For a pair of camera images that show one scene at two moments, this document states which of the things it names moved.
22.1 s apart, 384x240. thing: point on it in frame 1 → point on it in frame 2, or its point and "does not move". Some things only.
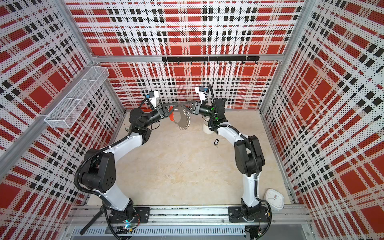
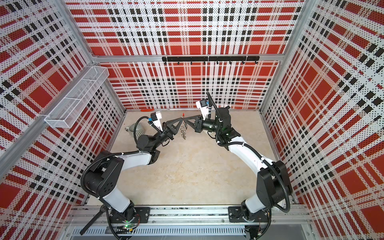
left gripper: [162, 110] → [173, 130]
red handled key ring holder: [185, 119] → [183, 128]
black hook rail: [212, 58] does not move
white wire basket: [67, 111] does not move
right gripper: [196, 104] → [198, 127]
